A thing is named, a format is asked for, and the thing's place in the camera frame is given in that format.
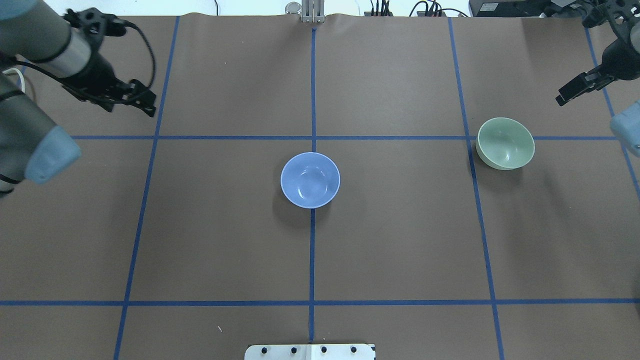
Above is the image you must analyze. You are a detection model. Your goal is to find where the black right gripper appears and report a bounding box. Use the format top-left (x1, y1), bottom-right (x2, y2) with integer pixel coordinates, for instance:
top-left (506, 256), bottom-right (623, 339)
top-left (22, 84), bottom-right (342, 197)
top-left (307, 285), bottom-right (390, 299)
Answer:
top-left (555, 0), bottom-right (640, 107)

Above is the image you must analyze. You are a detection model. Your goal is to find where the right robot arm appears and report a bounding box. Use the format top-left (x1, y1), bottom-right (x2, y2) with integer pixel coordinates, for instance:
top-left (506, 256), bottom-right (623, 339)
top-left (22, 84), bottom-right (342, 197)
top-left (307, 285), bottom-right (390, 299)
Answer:
top-left (555, 0), bottom-right (640, 157)

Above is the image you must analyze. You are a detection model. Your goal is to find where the green bowl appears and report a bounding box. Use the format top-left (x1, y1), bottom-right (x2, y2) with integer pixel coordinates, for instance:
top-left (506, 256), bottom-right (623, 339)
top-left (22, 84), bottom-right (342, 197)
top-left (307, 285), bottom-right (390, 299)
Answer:
top-left (475, 117), bottom-right (536, 171)

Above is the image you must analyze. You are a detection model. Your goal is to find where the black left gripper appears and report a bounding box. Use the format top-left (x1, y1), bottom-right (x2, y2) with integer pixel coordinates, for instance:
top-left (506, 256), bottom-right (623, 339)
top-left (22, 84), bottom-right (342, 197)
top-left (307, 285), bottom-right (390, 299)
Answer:
top-left (62, 9), bottom-right (157, 117)

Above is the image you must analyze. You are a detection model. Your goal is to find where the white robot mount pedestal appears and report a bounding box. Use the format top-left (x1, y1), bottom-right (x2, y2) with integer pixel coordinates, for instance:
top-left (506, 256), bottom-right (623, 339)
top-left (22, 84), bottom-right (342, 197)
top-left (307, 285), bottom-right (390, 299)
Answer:
top-left (244, 343), bottom-right (377, 360)

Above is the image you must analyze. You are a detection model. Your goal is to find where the blue bowl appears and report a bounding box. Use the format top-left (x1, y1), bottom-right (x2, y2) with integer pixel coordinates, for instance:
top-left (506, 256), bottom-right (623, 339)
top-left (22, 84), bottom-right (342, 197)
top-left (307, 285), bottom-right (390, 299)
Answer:
top-left (279, 152), bottom-right (342, 209)

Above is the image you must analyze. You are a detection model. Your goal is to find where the aluminium frame post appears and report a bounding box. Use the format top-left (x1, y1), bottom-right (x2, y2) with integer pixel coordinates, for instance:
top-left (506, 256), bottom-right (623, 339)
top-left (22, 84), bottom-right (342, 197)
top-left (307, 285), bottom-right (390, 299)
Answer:
top-left (300, 0), bottom-right (325, 24)

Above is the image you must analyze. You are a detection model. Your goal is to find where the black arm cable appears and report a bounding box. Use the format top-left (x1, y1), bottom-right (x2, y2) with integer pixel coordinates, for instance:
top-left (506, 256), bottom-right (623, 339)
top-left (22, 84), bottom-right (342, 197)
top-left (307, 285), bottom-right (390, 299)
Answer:
top-left (120, 19), bottom-right (157, 91)

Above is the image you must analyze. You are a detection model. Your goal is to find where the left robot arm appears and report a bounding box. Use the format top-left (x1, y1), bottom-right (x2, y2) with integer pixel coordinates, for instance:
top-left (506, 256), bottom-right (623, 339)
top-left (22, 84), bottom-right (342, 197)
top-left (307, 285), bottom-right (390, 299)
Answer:
top-left (0, 0), bottom-right (157, 198)

